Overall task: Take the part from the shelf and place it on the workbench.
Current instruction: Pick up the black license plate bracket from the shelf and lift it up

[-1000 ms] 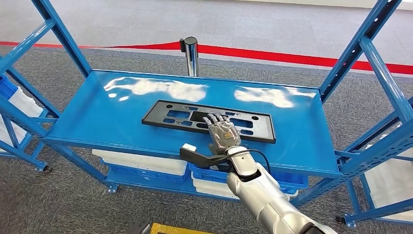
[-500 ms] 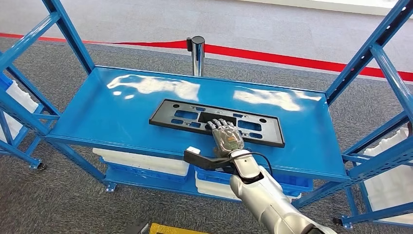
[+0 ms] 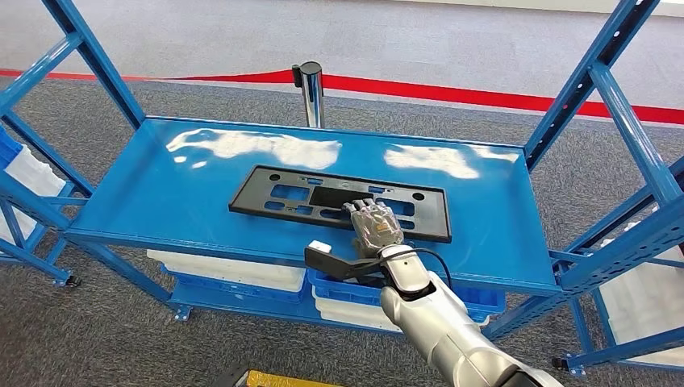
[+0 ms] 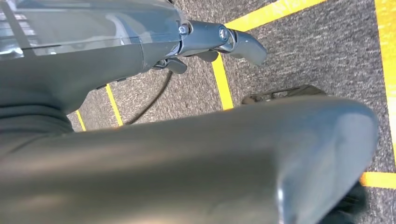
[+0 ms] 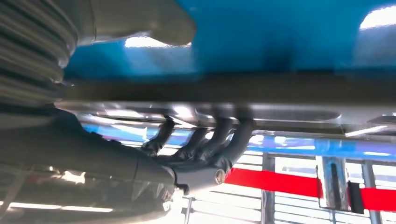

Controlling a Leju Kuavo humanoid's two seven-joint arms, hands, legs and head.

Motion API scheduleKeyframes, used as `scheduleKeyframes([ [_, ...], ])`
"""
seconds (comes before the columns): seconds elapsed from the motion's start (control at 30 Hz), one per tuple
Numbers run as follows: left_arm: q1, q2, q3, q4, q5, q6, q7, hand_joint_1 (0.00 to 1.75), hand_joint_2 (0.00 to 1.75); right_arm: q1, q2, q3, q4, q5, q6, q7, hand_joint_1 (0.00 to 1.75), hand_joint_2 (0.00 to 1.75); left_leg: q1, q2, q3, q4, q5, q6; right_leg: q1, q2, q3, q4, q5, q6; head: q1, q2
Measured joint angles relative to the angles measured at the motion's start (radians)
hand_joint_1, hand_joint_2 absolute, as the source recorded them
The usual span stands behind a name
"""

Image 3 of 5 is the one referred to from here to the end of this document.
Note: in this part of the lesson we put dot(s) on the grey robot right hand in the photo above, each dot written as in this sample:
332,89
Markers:
377,227

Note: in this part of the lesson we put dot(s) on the black plastic frame panel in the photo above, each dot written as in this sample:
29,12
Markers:
433,221

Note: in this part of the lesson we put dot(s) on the blue metal shelf rack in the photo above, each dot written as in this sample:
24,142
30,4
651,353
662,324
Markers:
64,201
187,203
614,351

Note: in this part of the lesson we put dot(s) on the red barrier belt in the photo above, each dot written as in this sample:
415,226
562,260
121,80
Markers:
481,98
240,77

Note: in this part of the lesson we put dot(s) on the dark robot left foot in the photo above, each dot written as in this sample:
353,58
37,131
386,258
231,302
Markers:
232,378

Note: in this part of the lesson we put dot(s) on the white plastic tray stack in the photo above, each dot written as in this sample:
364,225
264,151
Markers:
32,173
641,304

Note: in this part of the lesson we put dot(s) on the wrist camera with black bracket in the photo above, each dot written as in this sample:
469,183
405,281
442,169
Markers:
326,262

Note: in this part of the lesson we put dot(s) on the chrome stanchion post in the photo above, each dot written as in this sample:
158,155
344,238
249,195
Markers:
312,101

